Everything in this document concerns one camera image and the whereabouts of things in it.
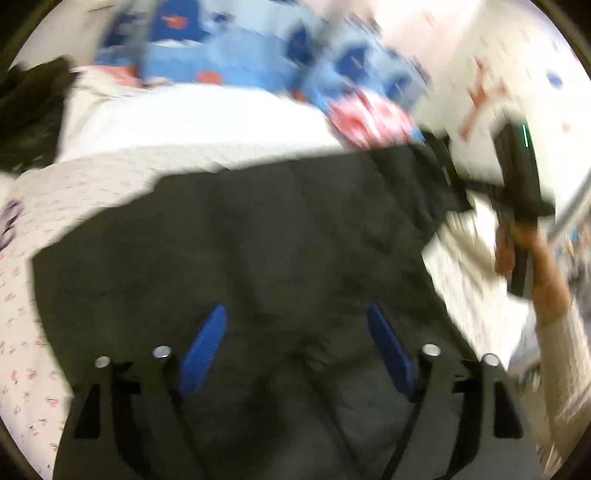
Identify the whale print curtain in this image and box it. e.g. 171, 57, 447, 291
95, 0, 435, 116

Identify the person's right forearm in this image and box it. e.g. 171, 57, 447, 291
531, 277, 591, 480

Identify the tree wall sticker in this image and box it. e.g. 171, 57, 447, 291
459, 60, 509, 139

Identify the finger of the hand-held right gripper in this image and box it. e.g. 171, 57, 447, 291
422, 130, 506, 201

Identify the black puffer jacket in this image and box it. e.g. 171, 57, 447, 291
32, 138, 481, 480

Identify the person's right hand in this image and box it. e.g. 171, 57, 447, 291
495, 220, 564, 301

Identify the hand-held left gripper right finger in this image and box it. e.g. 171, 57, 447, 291
366, 302, 543, 480

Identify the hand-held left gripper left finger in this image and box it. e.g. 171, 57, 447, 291
53, 303, 228, 480

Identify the white striped duvet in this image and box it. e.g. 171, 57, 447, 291
58, 67, 352, 162

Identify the small purple object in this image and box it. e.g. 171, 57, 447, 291
0, 198, 24, 252

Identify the pink checked cloth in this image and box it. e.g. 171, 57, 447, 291
328, 90, 423, 148

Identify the crumpled black jacket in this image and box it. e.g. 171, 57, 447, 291
0, 58, 79, 174

